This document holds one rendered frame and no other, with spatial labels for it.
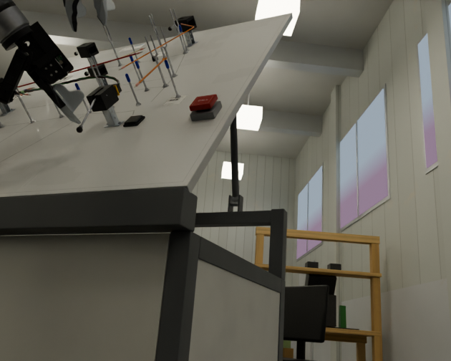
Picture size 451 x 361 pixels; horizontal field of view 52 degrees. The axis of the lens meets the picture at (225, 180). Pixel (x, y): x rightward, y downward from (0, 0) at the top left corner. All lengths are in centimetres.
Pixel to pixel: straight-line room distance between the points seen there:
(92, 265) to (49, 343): 15
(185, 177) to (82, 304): 29
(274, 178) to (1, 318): 1053
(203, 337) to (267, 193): 1039
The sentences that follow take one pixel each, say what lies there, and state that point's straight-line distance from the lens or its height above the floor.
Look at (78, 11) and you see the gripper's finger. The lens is 120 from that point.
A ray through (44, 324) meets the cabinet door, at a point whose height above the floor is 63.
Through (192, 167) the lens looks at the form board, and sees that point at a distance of 83.
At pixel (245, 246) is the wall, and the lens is 1081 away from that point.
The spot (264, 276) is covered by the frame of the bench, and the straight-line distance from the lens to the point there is 116.
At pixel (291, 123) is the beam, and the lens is 931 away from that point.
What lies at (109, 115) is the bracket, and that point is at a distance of 114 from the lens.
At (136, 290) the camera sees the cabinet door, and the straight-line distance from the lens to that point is 82.
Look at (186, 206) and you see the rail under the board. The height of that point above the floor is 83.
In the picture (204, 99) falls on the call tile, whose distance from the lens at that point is 102.
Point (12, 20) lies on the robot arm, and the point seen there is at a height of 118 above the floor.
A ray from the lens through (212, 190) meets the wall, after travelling 1106.
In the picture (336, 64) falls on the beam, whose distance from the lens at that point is 740.
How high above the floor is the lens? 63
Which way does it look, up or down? 19 degrees up
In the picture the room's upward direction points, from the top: 5 degrees clockwise
